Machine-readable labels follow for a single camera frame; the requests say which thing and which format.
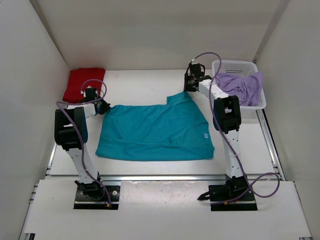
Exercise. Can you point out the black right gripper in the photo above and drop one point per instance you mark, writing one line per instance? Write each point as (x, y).
(189, 77)

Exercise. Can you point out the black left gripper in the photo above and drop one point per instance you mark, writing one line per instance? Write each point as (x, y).
(106, 107)

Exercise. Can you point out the red t shirt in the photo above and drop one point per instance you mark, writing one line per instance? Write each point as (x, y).
(74, 90)

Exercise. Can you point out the teal t shirt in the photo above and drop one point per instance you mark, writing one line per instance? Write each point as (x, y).
(175, 131)

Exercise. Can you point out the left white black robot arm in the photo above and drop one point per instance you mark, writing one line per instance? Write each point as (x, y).
(71, 133)

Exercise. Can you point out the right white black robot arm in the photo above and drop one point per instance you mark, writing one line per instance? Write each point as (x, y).
(227, 120)

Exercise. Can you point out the white plastic laundry basket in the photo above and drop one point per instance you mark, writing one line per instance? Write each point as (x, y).
(243, 69)

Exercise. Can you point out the lavender t shirt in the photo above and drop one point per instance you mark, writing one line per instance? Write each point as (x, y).
(248, 89)

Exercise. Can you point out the aluminium frame rail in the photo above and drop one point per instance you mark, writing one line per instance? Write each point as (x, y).
(170, 177)

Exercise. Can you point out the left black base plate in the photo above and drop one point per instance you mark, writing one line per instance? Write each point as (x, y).
(94, 197)

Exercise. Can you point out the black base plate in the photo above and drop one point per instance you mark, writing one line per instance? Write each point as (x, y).
(225, 197)
(94, 197)

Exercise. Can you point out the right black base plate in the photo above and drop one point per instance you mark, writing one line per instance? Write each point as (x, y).
(225, 197)

